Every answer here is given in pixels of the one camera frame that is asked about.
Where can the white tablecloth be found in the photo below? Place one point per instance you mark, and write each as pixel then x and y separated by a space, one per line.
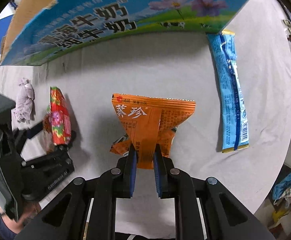
pixel 145 84

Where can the grey crumpled cloth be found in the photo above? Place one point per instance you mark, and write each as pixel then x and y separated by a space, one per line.
pixel 24 106

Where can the light blue long packet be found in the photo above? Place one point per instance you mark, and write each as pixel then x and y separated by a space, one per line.
pixel 235 134

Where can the cardboard box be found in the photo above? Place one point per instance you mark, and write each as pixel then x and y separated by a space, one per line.
pixel 43 30

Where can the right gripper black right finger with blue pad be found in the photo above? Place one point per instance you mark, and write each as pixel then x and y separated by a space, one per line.
pixel 204 209

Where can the red floral snack bag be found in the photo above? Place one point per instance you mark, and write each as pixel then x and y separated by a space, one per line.
pixel 57 123

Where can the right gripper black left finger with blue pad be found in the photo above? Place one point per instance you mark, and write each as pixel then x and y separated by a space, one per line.
pixel 86 209

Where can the orange snack bag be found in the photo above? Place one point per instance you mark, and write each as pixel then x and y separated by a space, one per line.
pixel 149 122

